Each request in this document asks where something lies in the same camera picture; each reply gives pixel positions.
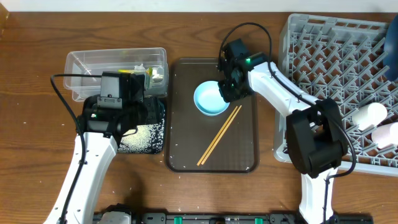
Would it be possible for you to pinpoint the white rice pile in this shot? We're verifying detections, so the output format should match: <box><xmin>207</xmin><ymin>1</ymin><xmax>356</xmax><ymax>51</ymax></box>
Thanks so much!
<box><xmin>118</xmin><ymin>124</ymin><xmax>165</xmax><ymax>154</ymax></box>

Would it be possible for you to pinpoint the light blue bowl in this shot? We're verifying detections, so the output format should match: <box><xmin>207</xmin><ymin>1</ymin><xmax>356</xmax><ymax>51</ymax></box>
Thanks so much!
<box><xmin>193</xmin><ymin>81</ymin><xmax>229</xmax><ymax>116</ymax></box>

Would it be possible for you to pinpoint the yellow snack wrapper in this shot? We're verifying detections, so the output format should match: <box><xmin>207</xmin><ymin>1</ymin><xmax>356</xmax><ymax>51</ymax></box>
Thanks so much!
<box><xmin>118</xmin><ymin>68</ymin><xmax>152</xmax><ymax>77</ymax></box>

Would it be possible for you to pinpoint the white tissue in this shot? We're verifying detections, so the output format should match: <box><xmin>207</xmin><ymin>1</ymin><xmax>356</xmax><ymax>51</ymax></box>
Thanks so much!
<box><xmin>134</xmin><ymin>64</ymin><xmax>164</xmax><ymax>90</ymax></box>

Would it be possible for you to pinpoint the white cup green inside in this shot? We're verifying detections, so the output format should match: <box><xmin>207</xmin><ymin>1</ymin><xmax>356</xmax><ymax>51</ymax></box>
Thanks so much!
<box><xmin>352</xmin><ymin>103</ymin><xmax>387</xmax><ymax>131</ymax></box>

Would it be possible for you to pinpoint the blue plate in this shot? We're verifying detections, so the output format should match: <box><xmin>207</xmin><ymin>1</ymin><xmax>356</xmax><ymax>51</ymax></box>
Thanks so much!
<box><xmin>383</xmin><ymin>16</ymin><xmax>398</xmax><ymax>82</ymax></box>

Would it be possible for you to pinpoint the white cup pink inside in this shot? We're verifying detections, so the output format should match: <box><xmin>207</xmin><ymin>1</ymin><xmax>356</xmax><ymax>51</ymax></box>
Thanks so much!
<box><xmin>371</xmin><ymin>122</ymin><xmax>398</xmax><ymax>149</ymax></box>

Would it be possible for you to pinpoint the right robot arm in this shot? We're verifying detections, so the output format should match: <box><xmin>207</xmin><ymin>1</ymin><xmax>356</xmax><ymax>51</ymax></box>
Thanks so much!
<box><xmin>218</xmin><ymin>52</ymin><xmax>348</xmax><ymax>223</ymax></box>

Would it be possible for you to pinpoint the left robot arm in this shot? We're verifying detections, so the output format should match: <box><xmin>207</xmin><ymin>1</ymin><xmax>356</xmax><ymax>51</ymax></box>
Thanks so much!
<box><xmin>46</xmin><ymin>95</ymin><xmax>165</xmax><ymax>223</ymax></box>

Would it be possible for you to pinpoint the black waste tray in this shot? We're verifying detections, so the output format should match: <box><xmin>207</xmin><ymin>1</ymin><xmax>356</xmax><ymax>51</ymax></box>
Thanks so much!
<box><xmin>80</xmin><ymin>96</ymin><xmax>167</xmax><ymax>155</ymax></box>

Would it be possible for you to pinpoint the grey dishwasher rack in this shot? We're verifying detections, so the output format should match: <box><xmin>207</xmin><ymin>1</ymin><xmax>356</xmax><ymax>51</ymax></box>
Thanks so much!
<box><xmin>278</xmin><ymin>14</ymin><xmax>397</xmax><ymax>177</ymax></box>

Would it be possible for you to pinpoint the brown serving tray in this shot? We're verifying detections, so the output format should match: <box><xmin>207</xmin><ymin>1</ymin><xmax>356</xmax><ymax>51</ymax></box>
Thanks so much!
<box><xmin>165</xmin><ymin>58</ymin><xmax>259</xmax><ymax>174</ymax></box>

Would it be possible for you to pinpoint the clear plastic bin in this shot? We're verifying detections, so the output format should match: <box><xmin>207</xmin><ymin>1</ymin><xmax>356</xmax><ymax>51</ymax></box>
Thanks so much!
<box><xmin>63</xmin><ymin>47</ymin><xmax>169</xmax><ymax>102</ymax></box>

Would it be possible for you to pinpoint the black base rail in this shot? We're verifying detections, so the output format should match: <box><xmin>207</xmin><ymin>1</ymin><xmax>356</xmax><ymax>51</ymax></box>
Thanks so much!
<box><xmin>92</xmin><ymin>213</ymin><xmax>374</xmax><ymax>224</ymax></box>

